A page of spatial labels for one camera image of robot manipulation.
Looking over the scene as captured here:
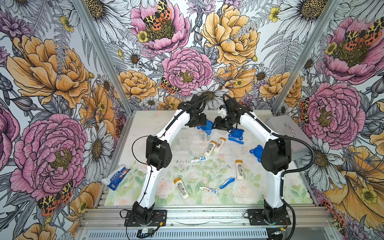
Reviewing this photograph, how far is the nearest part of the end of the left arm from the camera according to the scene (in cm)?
69

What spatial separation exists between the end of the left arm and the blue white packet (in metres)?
0.47

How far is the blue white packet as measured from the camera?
848 millimetres
